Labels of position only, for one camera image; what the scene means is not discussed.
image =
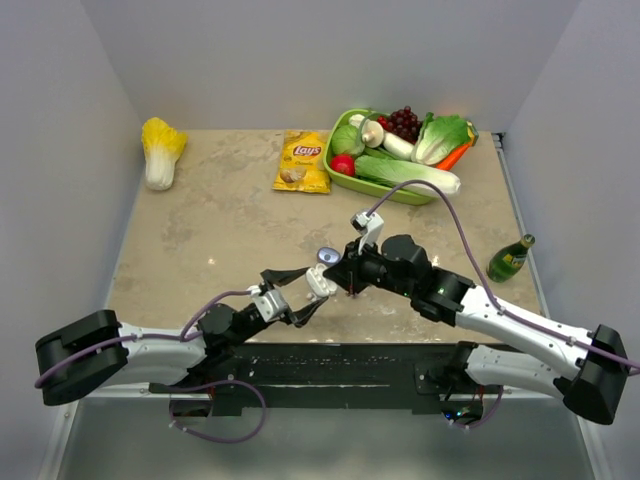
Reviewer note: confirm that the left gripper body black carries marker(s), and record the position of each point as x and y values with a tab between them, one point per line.
250	325

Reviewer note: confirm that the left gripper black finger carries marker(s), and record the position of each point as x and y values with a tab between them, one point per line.
281	278
302	316

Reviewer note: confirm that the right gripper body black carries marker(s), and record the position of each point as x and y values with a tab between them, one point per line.
371	269

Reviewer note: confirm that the white earbud charging case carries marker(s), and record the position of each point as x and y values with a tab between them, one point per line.
320	287

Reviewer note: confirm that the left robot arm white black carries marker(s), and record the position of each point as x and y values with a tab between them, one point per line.
98	350

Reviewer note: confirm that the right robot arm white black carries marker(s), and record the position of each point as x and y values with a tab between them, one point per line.
585	369

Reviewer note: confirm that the blue-grey earbud charging case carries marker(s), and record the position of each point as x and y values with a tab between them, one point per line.
328	256

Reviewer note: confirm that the long green napa cabbage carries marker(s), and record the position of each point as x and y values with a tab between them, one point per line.
390	173

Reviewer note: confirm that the green glass bottle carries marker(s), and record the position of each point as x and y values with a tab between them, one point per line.
509	260

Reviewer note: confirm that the red tomato toy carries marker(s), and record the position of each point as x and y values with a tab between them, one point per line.
343	164

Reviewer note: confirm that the yellow Lays chips bag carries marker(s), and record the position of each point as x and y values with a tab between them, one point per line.
301	167

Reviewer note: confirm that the orange carrot toy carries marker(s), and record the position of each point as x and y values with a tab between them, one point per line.
450	161

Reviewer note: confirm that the white king oyster mushroom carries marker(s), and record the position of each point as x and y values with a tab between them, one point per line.
373	135

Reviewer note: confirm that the round green cabbage toy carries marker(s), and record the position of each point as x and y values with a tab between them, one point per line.
347	140

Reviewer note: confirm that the green leafy lettuce toy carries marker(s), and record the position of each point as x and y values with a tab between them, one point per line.
438	137

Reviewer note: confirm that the dark red grapes bunch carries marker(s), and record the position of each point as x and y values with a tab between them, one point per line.
403	123

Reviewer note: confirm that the small white mushroom toy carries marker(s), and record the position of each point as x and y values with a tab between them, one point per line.
356	120

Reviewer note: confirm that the green plastic tray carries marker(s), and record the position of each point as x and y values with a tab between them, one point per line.
361	186

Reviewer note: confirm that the yellow napa cabbage toy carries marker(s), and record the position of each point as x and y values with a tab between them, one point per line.
163	146

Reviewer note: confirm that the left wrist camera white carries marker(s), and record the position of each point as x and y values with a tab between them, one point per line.
269	302

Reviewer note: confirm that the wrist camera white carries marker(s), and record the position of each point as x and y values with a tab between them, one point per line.
269	302
369	226

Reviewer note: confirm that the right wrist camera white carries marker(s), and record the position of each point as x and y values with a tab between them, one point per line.
369	226

